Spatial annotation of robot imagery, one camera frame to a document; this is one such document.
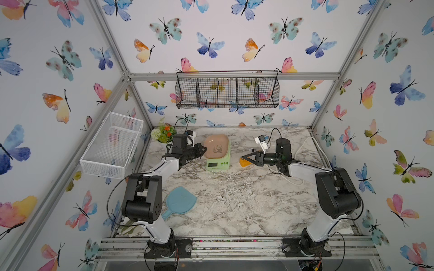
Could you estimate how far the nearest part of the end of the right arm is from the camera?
74cm

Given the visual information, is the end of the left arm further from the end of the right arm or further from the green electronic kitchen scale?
the end of the right arm

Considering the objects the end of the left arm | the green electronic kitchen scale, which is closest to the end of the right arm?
the green electronic kitchen scale

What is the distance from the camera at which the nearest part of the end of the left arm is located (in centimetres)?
71
